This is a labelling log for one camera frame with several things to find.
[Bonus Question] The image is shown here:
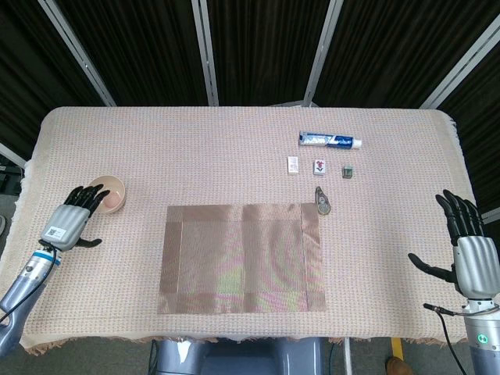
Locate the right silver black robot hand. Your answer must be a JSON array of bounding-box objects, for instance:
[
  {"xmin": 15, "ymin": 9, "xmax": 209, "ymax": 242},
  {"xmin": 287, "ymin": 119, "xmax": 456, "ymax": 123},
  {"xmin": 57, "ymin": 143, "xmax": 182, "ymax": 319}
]
[{"xmin": 407, "ymin": 189, "xmax": 500, "ymax": 302}]

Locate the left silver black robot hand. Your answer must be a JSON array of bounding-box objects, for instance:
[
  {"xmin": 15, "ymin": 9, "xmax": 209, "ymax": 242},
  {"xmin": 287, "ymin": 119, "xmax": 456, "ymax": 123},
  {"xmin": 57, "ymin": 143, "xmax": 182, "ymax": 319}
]
[{"xmin": 40, "ymin": 185, "xmax": 110, "ymax": 252}]

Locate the beige plastic bowl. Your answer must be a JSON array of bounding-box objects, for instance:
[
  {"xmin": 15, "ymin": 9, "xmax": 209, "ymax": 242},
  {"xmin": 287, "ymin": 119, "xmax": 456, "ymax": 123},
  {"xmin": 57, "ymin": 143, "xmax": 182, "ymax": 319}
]
[{"xmin": 87, "ymin": 175, "xmax": 127, "ymax": 215}]

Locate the brown woven placemat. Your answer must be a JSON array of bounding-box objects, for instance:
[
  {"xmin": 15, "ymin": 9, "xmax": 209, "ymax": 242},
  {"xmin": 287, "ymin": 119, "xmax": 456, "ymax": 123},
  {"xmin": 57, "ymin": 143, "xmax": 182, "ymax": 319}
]
[{"xmin": 156, "ymin": 202, "xmax": 327, "ymax": 314}]

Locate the black equipment pile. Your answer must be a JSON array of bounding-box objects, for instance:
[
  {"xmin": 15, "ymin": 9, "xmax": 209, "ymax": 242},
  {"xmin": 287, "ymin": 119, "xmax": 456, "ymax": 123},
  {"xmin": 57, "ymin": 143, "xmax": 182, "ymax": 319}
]
[{"xmin": 0, "ymin": 155, "xmax": 24, "ymax": 196}]

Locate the brown shoe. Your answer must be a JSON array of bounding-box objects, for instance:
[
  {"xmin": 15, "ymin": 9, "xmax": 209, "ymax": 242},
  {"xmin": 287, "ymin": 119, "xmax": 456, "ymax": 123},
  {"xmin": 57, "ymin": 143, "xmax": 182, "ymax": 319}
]
[{"xmin": 385, "ymin": 355, "xmax": 411, "ymax": 375}]

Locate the dark pleated curtain panel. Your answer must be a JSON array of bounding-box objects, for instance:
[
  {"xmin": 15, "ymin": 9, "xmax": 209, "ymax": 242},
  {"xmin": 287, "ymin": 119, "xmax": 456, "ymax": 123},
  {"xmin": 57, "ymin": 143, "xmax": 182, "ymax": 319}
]
[
  {"xmin": 205, "ymin": 0, "xmax": 333, "ymax": 106},
  {"xmin": 314, "ymin": 0, "xmax": 500, "ymax": 109},
  {"xmin": 0, "ymin": 0, "xmax": 106, "ymax": 161},
  {"xmin": 437, "ymin": 66, "xmax": 500, "ymax": 216},
  {"xmin": 54, "ymin": 0, "xmax": 210, "ymax": 107}
]

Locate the pink beige woven tablecloth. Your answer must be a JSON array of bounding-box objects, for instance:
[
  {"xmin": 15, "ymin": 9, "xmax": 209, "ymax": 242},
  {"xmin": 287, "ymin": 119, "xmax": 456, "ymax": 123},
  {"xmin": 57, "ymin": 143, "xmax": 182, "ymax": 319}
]
[{"xmin": 0, "ymin": 105, "xmax": 500, "ymax": 347}]

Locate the olive correction tape dispenser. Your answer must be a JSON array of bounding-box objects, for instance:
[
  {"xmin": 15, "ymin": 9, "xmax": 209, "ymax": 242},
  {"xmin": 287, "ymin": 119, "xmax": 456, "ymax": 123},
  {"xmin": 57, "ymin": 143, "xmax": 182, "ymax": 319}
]
[{"xmin": 314, "ymin": 186, "xmax": 332, "ymax": 216}]

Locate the blue white toothpaste tube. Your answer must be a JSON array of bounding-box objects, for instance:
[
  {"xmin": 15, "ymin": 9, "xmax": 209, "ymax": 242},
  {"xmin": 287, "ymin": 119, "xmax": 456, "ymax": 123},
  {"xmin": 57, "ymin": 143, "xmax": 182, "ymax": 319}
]
[{"xmin": 298, "ymin": 130, "xmax": 363, "ymax": 150}]

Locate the grey robot torso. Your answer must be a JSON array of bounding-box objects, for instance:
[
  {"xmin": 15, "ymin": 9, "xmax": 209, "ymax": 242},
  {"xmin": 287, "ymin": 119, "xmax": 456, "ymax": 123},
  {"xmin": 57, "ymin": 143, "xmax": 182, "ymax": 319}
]
[{"xmin": 150, "ymin": 337, "xmax": 352, "ymax": 375}]

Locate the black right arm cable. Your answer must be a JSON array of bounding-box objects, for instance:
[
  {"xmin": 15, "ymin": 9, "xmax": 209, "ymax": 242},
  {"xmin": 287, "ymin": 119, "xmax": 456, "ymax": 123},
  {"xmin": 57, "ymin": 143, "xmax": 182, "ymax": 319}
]
[{"xmin": 423, "ymin": 303, "xmax": 470, "ymax": 347}]

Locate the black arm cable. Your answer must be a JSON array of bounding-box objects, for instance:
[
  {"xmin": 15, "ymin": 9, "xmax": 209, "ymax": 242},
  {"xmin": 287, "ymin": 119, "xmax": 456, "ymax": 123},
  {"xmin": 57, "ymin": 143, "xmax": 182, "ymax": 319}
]
[
  {"xmin": 423, "ymin": 303, "xmax": 470, "ymax": 347},
  {"xmin": 0, "ymin": 284, "xmax": 44, "ymax": 325}
]

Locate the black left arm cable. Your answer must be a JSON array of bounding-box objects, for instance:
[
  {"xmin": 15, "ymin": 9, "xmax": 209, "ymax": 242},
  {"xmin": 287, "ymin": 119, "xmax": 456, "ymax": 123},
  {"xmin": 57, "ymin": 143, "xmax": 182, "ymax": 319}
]
[{"xmin": 0, "ymin": 284, "xmax": 44, "ymax": 325}]

